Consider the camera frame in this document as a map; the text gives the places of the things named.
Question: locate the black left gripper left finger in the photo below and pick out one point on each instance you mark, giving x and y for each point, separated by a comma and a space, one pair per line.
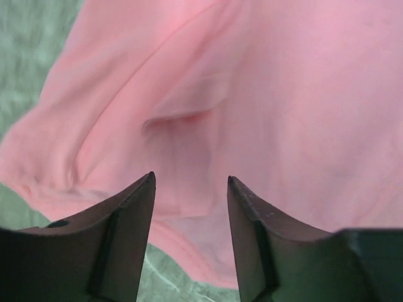
94, 255

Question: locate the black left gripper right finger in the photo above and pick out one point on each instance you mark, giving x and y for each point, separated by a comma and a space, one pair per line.
279, 258

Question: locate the pink t shirt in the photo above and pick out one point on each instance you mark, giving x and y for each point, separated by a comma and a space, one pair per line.
301, 100

